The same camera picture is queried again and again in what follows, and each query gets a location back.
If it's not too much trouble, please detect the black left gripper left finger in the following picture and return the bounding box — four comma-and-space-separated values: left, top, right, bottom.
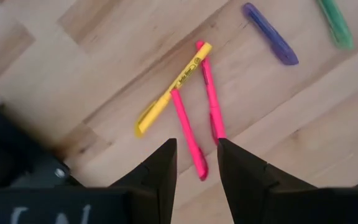
109, 138, 178, 224

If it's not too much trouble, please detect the yellow highlighter marker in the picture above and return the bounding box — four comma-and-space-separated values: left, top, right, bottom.
134, 41, 213, 139

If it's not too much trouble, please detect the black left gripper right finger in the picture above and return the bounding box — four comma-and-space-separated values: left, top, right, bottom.
218, 138, 318, 224

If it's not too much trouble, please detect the green highlighter marker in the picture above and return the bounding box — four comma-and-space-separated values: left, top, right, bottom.
316, 0, 355, 50

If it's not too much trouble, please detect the pink highlighter marker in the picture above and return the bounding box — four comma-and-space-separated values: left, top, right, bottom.
170, 87, 209, 182
195, 40, 227, 146

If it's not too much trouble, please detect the purple highlighter marker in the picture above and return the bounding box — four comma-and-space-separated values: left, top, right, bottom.
242, 2, 300, 67

